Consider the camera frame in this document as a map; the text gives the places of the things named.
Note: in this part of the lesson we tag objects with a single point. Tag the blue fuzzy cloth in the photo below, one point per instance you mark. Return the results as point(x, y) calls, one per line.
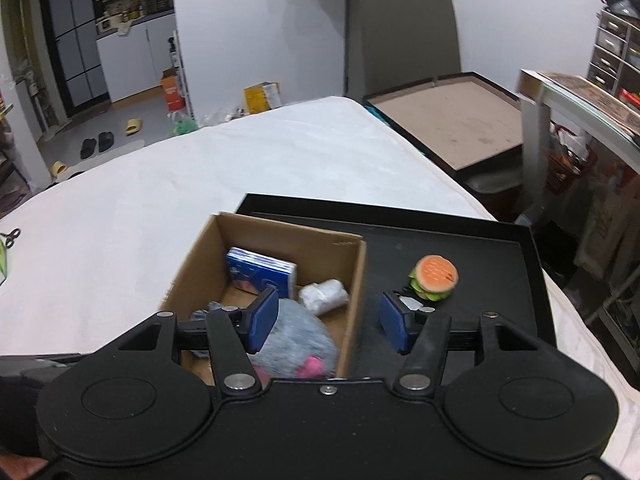
point(202, 314)

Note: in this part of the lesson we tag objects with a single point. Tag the brown cardboard box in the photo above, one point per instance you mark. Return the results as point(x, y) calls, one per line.
point(320, 250)

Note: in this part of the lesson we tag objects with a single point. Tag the yellow box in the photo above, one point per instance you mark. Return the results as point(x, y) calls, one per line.
point(260, 97)

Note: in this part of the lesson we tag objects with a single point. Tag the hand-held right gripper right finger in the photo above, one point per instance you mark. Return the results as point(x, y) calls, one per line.
point(395, 322)

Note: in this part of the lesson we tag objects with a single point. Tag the grey plush mouse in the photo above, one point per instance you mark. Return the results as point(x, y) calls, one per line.
point(300, 330)

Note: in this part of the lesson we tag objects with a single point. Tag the black tray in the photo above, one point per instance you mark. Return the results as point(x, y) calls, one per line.
point(450, 240)

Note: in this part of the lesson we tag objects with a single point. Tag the grey chair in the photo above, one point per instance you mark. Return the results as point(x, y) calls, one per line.
point(405, 35)

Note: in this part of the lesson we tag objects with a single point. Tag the person's left hand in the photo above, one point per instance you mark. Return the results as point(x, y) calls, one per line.
point(15, 469)

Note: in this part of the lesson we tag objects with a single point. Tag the burger plush toy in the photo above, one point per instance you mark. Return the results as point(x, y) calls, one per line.
point(435, 272)

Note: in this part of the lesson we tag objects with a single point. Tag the brown board black frame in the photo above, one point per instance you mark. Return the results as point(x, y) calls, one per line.
point(460, 120)

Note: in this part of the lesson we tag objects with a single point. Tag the green plastic bag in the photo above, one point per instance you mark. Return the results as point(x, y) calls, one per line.
point(182, 124)

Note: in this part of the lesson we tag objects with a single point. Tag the orange box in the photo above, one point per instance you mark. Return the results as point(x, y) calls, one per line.
point(172, 92)

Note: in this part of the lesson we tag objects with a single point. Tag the black scissors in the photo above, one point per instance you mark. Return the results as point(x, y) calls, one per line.
point(11, 237)

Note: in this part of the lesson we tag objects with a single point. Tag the beige hanging cloth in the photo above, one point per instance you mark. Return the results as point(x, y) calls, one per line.
point(605, 225)

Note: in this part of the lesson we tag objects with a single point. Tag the black slipper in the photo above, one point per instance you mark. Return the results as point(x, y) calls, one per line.
point(106, 141)
point(88, 148)

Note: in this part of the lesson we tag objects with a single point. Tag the grey drawer organizer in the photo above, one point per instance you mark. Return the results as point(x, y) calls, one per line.
point(607, 45)

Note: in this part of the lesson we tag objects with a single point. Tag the yellow slipper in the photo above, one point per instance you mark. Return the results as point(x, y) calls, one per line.
point(59, 169)
point(133, 126)

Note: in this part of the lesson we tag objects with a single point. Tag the white cabinet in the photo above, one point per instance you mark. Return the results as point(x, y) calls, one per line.
point(135, 55)

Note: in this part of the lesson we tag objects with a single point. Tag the patterned brown board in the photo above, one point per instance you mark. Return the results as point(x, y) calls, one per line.
point(585, 90)

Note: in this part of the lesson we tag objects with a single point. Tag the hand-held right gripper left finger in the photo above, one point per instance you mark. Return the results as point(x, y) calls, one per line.
point(262, 320)

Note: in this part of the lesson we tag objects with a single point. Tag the black-topped desk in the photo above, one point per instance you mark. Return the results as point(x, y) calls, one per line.
point(532, 90)

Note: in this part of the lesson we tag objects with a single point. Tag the black-framed sliding door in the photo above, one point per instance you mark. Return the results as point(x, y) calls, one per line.
point(75, 35)

